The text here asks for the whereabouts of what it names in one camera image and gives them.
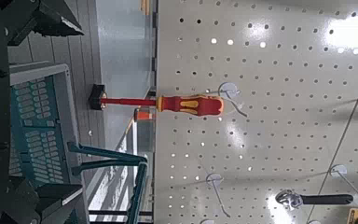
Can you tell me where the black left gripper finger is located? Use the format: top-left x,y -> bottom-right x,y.
8,177 -> 84,224
7,0 -> 85,47

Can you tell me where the grey teal plastic crate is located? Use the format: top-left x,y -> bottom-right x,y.
8,63 -> 149,224

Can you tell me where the black block with brass knob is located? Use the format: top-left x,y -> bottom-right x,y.
88,83 -> 108,111

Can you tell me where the red yellow screwdriver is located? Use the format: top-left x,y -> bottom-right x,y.
99,93 -> 225,118

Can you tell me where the white perforated pegboard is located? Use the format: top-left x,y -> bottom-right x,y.
153,0 -> 358,224

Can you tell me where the black handled adjustable wrench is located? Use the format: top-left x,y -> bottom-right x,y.
274,189 -> 355,210

